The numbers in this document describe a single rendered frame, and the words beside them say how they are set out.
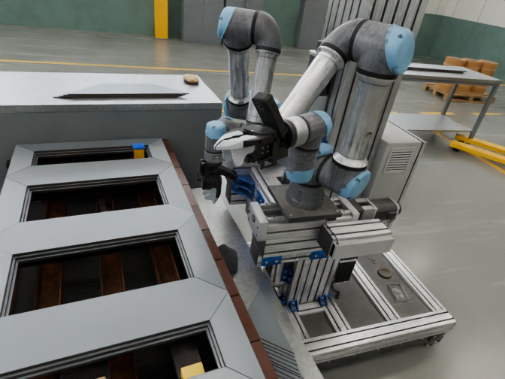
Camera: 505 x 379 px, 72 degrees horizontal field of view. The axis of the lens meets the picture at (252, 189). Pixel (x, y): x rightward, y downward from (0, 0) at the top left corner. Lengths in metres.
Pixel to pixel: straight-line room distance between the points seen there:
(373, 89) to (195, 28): 8.88
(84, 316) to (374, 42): 1.12
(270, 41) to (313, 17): 9.75
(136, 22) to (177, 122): 8.19
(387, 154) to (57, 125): 1.67
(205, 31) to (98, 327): 9.12
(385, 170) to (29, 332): 1.40
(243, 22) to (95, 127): 1.12
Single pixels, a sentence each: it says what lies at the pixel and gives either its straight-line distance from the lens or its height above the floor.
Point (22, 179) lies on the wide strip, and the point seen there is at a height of 0.85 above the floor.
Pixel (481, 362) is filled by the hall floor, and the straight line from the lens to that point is 2.64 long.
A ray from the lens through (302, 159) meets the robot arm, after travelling 0.93.
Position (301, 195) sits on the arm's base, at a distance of 1.30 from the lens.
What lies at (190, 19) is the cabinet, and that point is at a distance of 9.77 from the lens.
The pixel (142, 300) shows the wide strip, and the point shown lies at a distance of 1.19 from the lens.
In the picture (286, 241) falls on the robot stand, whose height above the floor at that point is 0.89.
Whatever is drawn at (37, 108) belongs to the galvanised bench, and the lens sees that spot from 2.14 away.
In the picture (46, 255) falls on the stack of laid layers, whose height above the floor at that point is 0.83.
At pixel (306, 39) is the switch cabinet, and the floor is 0.27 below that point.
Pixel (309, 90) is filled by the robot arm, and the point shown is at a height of 1.49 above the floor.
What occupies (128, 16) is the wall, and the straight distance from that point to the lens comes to 10.28.
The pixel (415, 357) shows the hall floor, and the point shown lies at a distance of 2.42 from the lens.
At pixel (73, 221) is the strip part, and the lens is 1.54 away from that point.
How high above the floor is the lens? 1.76
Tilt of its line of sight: 32 degrees down
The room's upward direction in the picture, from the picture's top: 8 degrees clockwise
